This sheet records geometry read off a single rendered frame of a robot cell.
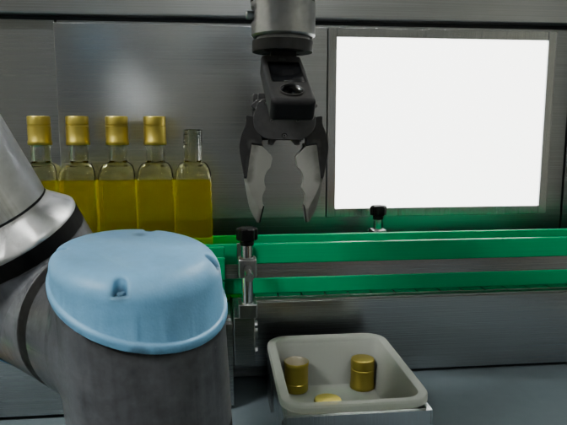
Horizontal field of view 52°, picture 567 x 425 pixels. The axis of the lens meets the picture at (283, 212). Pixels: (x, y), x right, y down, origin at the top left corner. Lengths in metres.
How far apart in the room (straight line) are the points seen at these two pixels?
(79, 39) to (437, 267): 0.71
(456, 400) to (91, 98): 0.76
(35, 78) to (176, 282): 0.80
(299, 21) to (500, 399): 0.61
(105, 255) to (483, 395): 0.68
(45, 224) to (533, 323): 0.81
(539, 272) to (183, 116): 0.66
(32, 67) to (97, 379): 0.82
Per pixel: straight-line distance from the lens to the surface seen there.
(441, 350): 1.01
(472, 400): 0.94
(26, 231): 0.48
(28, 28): 1.15
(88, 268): 0.39
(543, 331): 1.08
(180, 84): 1.06
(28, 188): 0.49
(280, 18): 0.68
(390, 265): 0.96
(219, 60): 1.06
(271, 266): 0.93
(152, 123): 0.93
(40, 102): 1.13
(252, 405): 0.89
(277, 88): 0.61
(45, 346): 0.43
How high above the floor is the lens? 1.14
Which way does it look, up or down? 8 degrees down
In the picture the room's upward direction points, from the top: straight up
